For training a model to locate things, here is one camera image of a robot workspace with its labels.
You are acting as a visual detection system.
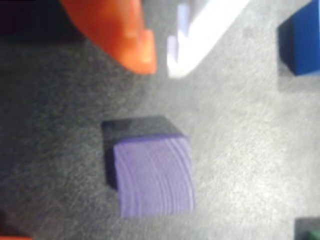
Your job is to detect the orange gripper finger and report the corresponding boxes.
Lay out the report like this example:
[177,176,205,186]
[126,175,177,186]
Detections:
[58,0,158,75]

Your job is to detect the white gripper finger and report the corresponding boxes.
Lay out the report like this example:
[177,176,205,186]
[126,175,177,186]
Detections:
[166,0,253,79]

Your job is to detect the blue wooden cube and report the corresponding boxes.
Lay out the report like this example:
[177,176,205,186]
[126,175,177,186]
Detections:
[277,0,320,76]

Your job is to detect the purple wooden cube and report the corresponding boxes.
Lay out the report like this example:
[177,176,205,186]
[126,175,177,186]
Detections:
[101,114,195,220]

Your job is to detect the green wooden cube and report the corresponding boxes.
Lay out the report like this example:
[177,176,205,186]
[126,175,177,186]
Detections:
[293,216,320,240]

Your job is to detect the dark grey felt mat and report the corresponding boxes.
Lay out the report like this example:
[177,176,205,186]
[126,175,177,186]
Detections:
[0,0,320,240]

